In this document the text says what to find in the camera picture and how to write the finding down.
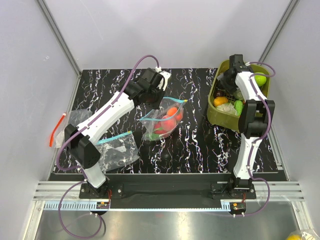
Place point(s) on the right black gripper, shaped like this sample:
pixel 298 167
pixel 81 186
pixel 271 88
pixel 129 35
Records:
pixel 230 89

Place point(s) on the green apple toy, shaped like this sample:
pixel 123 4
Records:
pixel 260 79

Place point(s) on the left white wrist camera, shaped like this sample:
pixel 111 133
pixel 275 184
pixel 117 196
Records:
pixel 165 78

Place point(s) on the clear bag orange zipper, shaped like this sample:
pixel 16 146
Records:
pixel 74 118

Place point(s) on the clear bag teal zipper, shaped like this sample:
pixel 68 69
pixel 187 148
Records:
pixel 155 115

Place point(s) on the olive green plastic bin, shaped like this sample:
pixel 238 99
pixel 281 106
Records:
pixel 223 119

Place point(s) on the peach toy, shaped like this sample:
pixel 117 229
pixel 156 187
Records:
pixel 173 111
pixel 168 123

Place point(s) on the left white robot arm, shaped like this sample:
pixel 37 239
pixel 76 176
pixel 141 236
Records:
pixel 80 141

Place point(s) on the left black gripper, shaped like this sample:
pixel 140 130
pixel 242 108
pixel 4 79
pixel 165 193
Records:
pixel 156 105

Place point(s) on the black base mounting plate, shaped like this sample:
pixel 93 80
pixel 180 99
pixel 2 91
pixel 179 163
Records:
pixel 213 185

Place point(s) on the white cauliflower toy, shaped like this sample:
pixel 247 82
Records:
pixel 227 108

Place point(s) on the clear bag on stack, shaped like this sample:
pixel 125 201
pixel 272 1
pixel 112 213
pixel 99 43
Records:
pixel 117 151

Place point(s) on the black marbled table mat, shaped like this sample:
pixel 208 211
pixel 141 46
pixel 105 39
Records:
pixel 195 146

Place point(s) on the red dragon fruit toy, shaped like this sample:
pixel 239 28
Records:
pixel 158 132

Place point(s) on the yellow lemon toy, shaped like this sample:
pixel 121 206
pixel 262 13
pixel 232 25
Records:
pixel 294 237

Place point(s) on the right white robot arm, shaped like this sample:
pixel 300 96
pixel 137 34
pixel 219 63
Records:
pixel 254 123

